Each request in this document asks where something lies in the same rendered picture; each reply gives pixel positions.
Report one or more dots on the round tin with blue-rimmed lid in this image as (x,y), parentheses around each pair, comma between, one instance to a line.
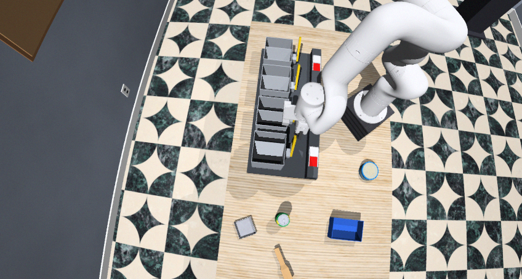
(368,171)

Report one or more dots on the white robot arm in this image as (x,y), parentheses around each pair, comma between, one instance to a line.
(420,25)

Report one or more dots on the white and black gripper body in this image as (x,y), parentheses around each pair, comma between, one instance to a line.
(301,126)

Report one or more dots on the green and yellow drink can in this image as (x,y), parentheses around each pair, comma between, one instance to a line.
(282,219)

